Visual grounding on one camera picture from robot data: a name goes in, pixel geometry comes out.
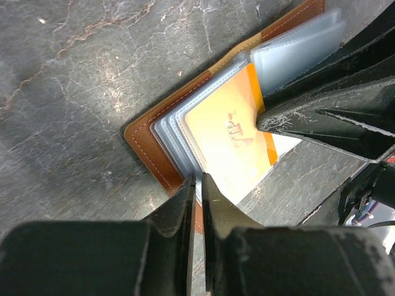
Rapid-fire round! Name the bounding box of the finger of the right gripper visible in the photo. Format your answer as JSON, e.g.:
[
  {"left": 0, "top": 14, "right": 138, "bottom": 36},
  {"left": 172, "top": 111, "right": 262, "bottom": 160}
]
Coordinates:
[{"left": 264, "top": 21, "right": 394, "bottom": 108}]

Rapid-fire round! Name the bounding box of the gold VIP card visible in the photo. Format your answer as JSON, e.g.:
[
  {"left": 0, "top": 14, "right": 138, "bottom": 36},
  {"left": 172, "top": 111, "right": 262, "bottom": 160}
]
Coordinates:
[{"left": 185, "top": 64, "right": 278, "bottom": 204}]

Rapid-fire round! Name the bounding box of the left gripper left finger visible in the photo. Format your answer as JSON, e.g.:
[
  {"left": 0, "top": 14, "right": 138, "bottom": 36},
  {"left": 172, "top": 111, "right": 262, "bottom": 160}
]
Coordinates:
[{"left": 1, "top": 176, "right": 196, "bottom": 295}]

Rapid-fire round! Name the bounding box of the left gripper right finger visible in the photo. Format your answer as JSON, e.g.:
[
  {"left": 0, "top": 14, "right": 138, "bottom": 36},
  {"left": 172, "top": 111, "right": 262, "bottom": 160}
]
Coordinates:
[{"left": 202, "top": 174, "right": 388, "bottom": 295}]

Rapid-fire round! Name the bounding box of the brown leather card holder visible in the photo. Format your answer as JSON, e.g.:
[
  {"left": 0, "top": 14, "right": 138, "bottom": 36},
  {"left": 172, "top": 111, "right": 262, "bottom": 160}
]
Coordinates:
[{"left": 123, "top": 0, "right": 346, "bottom": 235}]

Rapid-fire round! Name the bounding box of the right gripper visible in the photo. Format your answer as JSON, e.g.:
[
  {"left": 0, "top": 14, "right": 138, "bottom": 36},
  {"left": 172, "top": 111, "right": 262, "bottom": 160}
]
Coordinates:
[{"left": 257, "top": 76, "right": 394, "bottom": 226}]

